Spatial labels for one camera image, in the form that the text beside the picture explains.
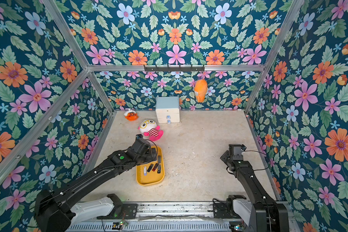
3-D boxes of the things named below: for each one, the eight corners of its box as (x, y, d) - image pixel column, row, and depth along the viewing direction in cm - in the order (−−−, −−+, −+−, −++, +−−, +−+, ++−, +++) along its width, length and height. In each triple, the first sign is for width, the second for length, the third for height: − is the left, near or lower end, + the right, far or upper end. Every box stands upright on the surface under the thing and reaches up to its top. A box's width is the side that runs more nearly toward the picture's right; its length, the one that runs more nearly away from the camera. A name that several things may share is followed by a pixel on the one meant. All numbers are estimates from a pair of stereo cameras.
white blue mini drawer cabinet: (157, 124, 114) (153, 110, 102) (159, 108, 126) (157, 93, 114) (179, 124, 114) (179, 110, 102) (180, 108, 126) (179, 93, 114)
